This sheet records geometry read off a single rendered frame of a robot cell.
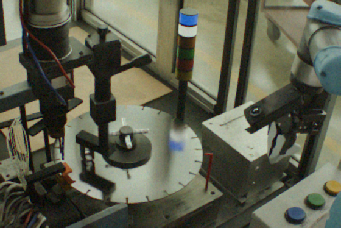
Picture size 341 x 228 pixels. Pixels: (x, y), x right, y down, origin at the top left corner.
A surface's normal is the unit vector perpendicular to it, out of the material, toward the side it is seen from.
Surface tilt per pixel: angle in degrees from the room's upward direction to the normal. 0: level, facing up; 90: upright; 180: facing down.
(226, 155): 90
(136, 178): 0
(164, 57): 90
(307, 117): 92
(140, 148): 5
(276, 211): 0
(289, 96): 26
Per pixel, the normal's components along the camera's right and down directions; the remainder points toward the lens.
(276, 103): -0.36, -0.65
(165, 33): -0.79, 0.32
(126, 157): 0.07, -0.75
